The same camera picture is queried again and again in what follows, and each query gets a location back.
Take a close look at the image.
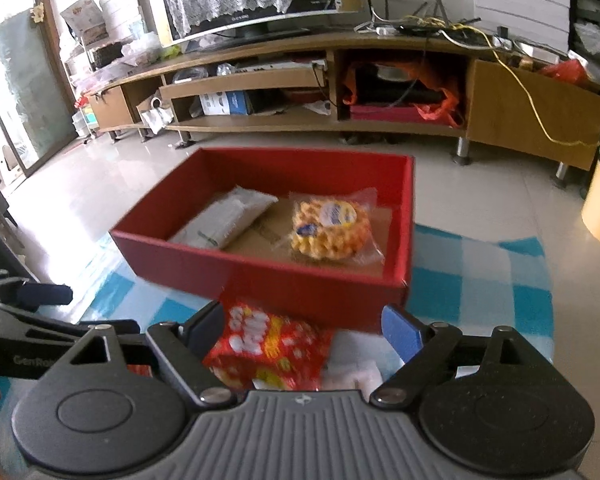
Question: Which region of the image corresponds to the blue white carton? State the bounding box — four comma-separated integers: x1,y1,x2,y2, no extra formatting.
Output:
200,91,253,116

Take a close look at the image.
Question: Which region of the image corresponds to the black router with antennas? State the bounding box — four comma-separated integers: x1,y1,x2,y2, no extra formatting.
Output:
364,0,482,37

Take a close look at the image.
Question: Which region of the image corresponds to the flat red box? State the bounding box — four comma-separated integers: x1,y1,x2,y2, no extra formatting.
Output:
350,104,453,122

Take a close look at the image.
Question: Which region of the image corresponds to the red yellow snack bag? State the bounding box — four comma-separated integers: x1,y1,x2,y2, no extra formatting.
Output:
202,300,333,392

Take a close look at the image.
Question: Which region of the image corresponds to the orange plastic bag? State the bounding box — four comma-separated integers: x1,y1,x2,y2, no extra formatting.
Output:
342,57,467,127

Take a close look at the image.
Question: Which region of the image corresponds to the yellow cable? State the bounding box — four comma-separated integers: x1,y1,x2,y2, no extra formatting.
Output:
395,0,600,150

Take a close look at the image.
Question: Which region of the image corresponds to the yellow waffle packet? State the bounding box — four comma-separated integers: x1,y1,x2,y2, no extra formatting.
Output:
275,187,386,266

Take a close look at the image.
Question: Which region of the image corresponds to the wooden tv stand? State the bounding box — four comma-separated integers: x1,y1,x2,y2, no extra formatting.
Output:
86,29,600,172

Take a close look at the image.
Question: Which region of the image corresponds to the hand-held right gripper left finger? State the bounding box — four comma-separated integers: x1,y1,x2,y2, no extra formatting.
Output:
55,301,237,408

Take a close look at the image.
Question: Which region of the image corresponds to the red plastic bag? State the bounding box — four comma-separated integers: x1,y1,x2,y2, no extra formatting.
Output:
539,59,592,84

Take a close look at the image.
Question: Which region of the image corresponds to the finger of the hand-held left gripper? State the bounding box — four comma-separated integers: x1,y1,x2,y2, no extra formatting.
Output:
0,306,142,345
0,269,74,311

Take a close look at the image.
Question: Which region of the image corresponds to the white storage trolley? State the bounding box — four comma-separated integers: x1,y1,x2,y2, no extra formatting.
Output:
60,0,112,142

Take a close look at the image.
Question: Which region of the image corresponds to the white rice cracker packet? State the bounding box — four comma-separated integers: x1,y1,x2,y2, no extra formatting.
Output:
170,186,279,251

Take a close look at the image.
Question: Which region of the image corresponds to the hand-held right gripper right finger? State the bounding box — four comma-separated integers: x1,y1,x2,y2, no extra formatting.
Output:
370,305,553,407

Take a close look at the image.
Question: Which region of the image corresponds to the blue white checkered tablecloth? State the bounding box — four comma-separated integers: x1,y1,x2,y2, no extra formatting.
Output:
0,222,556,411

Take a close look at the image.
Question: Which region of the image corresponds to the glass sliding door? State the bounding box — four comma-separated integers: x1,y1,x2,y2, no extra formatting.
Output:
0,10,77,173

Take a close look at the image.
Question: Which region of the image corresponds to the red cardboard box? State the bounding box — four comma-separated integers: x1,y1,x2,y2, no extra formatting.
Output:
109,146,416,333

